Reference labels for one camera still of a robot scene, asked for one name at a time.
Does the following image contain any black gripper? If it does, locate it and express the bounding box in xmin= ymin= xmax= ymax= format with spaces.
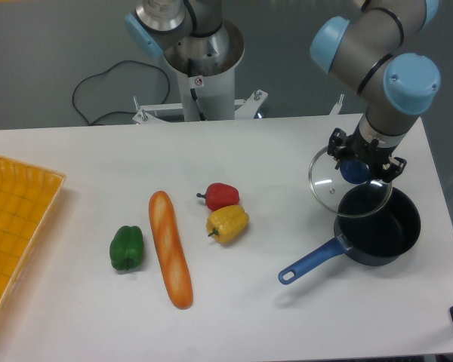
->
xmin=327 ymin=126 xmax=407 ymax=183

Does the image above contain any glass lid blue knob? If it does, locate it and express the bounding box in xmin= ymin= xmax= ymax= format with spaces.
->
xmin=308 ymin=147 xmax=393 ymax=219

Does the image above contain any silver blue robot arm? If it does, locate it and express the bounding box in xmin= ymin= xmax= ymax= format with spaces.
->
xmin=125 ymin=1 xmax=440 ymax=183

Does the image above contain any red toy bell pepper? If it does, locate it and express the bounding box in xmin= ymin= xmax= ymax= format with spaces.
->
xmin=196 ymin=183 xmax=240 ymax=211

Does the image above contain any yellow toy bell pepper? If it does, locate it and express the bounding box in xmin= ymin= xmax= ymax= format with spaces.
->
xmin=206 ymin=205 xmax=250 ymax=244

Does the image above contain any toy baguette bread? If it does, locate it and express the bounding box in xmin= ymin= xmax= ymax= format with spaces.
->
xmin=148 ymin=191 xmax=193 ymax=310

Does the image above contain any green toy bell pepper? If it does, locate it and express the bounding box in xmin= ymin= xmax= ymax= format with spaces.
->
xmin=109 ymin=225 xmax=144 ymax=271

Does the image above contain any yellow woven basket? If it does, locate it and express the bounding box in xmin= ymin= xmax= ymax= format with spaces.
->
xmin=0 ymin=155 xmax=66 ymax=311

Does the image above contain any blue saucepan with handle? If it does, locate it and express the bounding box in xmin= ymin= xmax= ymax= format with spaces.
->
xmin=278 ymin=186 xmax=421 ymax=285

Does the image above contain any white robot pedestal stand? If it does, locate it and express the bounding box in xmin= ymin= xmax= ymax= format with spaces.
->
xmin=132 ymin=18 xmax=268 ymax=124

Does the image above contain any black cable on floor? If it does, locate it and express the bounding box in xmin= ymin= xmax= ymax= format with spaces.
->
xmin=72 ymin=60 xmax=171 ymax=126

